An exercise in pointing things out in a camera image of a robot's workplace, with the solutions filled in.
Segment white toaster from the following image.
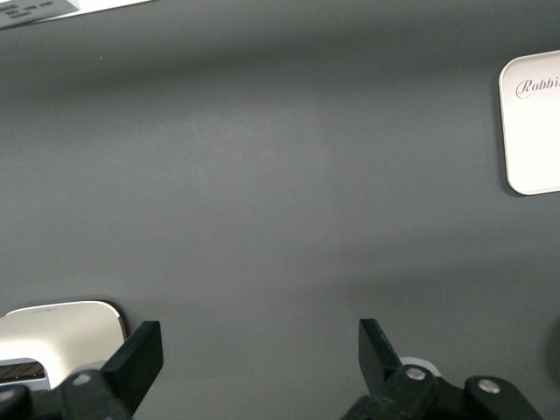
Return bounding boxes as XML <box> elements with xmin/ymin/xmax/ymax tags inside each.
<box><xmin>0</xmin><ymin>299</ymin><xmax>128</xmax><ymax>395</ymax></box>

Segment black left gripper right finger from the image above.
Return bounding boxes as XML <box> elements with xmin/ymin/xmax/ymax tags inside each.
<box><xmin>340</xmin><ymin>318</ymin><xmax>543</xmax><ymax>420</ymax></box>

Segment white table edge strip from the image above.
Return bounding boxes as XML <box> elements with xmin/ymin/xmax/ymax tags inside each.
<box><xmin>0</xmin><ymin>0</ymin><xmax>152</xmax><ymax>31</ymax></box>

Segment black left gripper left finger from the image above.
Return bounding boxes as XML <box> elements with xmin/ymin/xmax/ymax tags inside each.
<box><xmin>0</xmin><ymin>320</ymin><xmax>164</xmax><ymax>420</ymax></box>

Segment dark grey table mat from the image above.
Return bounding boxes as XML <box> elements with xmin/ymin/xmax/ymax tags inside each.
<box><xmin>0</xmin><ymin>0</ymin><xmax>560</xmax><ymax>420</ymax></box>

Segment beige rabbit print tray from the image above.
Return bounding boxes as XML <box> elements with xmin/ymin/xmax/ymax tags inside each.
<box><xmin>498</xmin><ymin>48</ymin><xmax>560</xmax><ymax>197</ymax></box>

